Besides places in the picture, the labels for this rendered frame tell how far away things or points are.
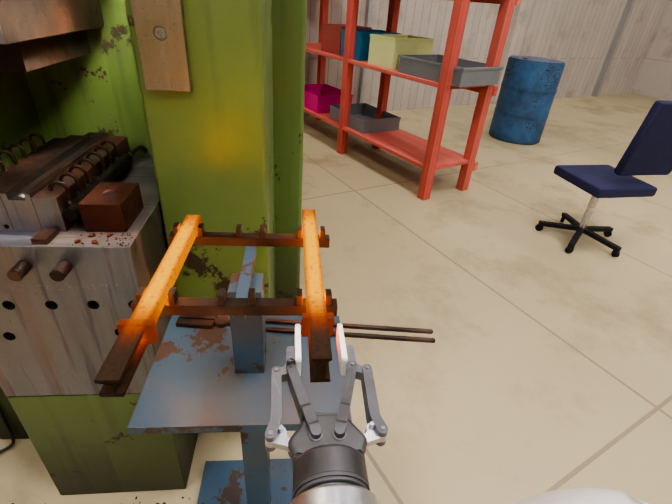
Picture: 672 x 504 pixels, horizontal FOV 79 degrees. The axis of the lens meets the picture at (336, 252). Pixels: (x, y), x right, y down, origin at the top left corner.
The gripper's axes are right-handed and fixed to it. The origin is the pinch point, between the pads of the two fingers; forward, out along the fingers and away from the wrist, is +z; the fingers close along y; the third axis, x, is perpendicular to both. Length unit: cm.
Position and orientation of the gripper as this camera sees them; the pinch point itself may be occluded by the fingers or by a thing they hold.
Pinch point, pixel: (319, 346)
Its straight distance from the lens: 57.6
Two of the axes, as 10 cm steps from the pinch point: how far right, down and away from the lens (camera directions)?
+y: 9.9, 0.1, 1.2
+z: -0.9, -5.3, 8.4
